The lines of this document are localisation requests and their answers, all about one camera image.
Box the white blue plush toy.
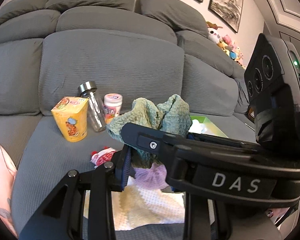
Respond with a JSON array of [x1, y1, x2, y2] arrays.
[[189, 119, 208, 134]]

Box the purple mesh bath scrunchie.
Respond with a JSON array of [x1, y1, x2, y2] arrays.
[[134, 163, 168, 190]]

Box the yellow white fluffy towel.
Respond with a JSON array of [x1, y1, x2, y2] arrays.
[[83, 178, 186, 231]]

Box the red white knitted sock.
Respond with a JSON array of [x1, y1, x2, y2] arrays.
[[90, 147, 117, 168]]

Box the green fluffy towel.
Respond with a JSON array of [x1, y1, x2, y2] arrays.
[[105, 94, 193, 169]]

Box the brown teddy bear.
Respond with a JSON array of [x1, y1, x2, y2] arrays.
[[247, 107, 255, 122]]

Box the green white cardboard box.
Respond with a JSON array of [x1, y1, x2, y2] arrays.
[[190, 115, 227, 138]]

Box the pile of plush toys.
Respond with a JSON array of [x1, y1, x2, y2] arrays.
[[206, 21, 246, 69]]

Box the pink floral garment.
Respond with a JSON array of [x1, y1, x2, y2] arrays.
[[0, 145, 18, 237]]

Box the framed landscape painting near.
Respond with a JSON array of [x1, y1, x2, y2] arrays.
[[209, 0, 244, 33]]

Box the yellow paper food cup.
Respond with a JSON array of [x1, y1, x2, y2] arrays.
[[51, 96, 89, 142]]

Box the clear bottle steel cap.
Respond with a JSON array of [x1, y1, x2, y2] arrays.
[[78, 81, 106, 132]]

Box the pink gum jar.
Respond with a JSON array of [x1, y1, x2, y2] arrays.
[[103, 93, 123, 124]]

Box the grey fabric sofa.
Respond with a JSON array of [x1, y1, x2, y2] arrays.
[[0, 0, 255, 233]]

